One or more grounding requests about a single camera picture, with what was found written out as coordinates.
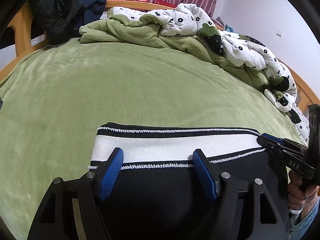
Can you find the black jacket on footboard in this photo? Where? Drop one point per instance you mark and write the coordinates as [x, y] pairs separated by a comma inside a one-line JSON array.
[[57, 18]]

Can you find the right hand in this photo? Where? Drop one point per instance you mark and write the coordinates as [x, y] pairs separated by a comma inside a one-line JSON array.
[[298, 198]]

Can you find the dark navy pants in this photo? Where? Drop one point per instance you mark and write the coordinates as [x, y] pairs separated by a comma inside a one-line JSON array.
[[148, 187]]

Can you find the wooden bed frame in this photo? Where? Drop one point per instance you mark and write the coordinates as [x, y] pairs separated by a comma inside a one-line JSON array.
[[21, 24]]

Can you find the navy blue garment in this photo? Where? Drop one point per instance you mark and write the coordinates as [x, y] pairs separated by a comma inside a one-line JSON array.
[[92, 10]]

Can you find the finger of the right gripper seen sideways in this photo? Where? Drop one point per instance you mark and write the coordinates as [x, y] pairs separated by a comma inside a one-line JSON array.
[[270, 142]]

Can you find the white wall socket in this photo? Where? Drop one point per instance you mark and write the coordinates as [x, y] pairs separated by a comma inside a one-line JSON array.
[[279, 33]]

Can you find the white floral green quilt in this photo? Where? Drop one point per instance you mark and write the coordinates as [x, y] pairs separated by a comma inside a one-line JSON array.
[[189, 28]]

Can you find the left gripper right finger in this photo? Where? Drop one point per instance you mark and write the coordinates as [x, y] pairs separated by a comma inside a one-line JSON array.
[[245, 209]]

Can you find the green fleece bed sheet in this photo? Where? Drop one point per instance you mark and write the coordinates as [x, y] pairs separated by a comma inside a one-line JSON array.
[[55, 99]]

